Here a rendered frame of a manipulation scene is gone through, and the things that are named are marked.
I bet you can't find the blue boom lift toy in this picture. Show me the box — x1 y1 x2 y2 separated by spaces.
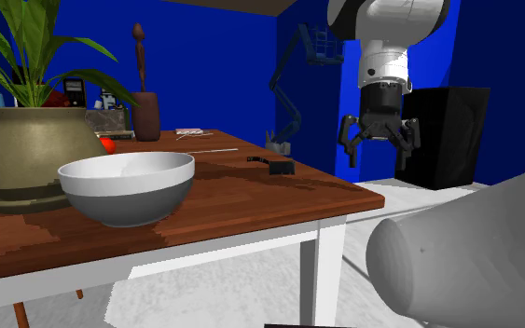
265 22 346 156

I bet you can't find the green plant in olive pot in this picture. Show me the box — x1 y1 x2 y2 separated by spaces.
0 0 142 215

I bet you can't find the wooden table with white legs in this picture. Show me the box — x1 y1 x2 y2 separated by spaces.
0 129 386 328

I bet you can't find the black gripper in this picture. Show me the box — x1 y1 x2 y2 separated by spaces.
338 82 422 171

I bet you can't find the black block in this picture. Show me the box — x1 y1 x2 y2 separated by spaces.
394 85 491 191

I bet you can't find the brown wooden figure vase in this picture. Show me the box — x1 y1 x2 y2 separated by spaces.
130 22 161 143

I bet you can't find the thin white stick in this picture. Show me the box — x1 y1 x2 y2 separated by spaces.
186 147 240 155

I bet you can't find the white and grey bowl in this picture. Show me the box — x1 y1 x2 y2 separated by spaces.
57 151 197 228

